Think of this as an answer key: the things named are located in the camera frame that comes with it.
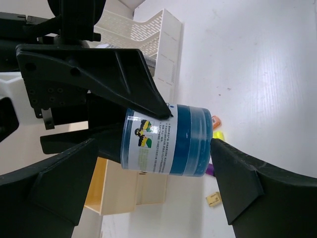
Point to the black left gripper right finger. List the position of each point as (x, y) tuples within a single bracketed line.
[(262, 200)]

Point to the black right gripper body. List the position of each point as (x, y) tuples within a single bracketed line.
[(72, 25)]

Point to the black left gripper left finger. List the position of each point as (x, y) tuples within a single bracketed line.
[(46, 199)]

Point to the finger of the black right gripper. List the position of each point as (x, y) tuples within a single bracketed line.
[(99, 74), (108, 138)]

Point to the beige wooden drawer cabinet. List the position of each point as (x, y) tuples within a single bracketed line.
[(114, 190)]

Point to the purple highlighter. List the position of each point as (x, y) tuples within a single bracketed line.
[(210, 170)]

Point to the blue gel jar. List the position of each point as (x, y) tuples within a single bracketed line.
[(179, 145)]

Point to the small tan eraser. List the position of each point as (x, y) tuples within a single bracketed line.
[(214, 199)]

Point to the black yellow highlighter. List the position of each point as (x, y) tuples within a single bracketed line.
[(218, 135)]

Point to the white plastic file organizer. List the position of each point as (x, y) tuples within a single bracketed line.
[(158, 38)]

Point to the orange highlighter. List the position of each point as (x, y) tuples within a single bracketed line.
[(216, 122)]

